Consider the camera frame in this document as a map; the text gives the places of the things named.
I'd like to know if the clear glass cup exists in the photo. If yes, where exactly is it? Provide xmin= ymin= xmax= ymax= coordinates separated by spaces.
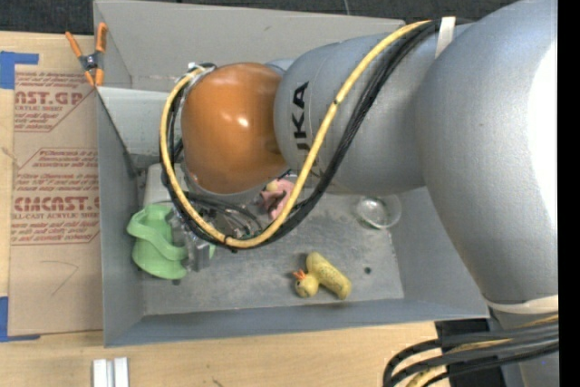
xmin=354 ymin=193 xmax=403 ymax=231

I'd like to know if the grey metal bin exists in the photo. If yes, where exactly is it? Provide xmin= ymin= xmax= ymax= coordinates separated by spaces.
xmin=92 ymin=0 xmax=491 ymax=348

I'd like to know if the brown cardboard board red print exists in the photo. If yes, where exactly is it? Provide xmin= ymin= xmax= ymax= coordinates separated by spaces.
xmin=0 ymin=30 xmax=105 ymax=339

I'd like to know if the pink toy figure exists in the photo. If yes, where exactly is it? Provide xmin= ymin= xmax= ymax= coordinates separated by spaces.
xmin=259 ymin=179 xmax=295 ymax=221

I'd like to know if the light green plastic cup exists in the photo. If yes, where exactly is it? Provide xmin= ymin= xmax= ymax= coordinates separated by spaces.
xmin=126 ymin=203 xmax=217 ymax=282

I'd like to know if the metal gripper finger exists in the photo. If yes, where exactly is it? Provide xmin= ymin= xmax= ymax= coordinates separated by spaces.
xmin=165 ymin=209 xmax=189 ymax=247
xmin=184 ymin=238 xmax=217 ymax=274

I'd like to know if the yellow toy duck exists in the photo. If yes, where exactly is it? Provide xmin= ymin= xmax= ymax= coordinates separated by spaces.
xmin=293 ymin=251 xmax=353 ymax=301

